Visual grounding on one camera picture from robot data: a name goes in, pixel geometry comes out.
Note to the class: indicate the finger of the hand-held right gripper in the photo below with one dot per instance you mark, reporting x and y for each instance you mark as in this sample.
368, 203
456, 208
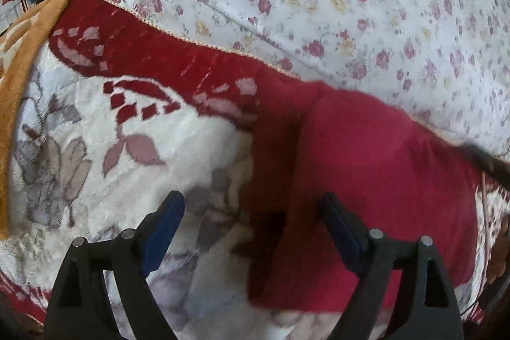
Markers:
488, 162

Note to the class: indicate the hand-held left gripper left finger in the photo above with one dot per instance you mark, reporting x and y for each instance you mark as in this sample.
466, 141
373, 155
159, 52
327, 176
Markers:
161, 234

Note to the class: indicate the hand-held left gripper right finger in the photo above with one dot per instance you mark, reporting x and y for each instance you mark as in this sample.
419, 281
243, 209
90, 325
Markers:
344, 236

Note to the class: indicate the dark red small garment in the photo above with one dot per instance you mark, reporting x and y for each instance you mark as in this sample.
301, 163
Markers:
358, 149

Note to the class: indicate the fluffy white red floral blanket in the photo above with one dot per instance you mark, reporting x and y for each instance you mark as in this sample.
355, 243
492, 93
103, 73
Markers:
131, 117

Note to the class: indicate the orange and cream plush blanket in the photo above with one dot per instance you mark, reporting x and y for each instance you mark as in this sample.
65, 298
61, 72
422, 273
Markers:
16, 85

